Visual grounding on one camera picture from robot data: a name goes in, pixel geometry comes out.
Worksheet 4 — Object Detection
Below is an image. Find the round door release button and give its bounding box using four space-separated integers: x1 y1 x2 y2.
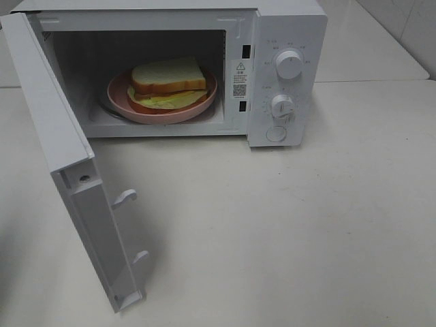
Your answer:
266 126 287 142

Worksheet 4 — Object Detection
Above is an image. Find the glass microwave turntable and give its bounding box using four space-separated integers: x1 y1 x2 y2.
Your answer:
97 95 129 121

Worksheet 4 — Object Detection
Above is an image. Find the white lower timer knob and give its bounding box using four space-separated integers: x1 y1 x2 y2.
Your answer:
271 95 296 119

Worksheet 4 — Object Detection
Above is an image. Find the white microwave door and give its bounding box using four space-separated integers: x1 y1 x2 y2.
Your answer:
1 13 148 313

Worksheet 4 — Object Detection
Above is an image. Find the sandwich with lettuce and tomato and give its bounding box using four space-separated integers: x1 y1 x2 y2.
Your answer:
127 57 208 113

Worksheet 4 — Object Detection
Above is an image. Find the white microwave oven body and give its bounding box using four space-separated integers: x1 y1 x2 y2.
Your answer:
1 1 328 151

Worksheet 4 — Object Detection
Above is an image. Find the pink round plate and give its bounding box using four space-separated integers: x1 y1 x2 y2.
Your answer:
106 68 218 125

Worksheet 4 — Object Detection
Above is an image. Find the white upper power knob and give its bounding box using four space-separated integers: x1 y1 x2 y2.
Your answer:
275 49 303 80

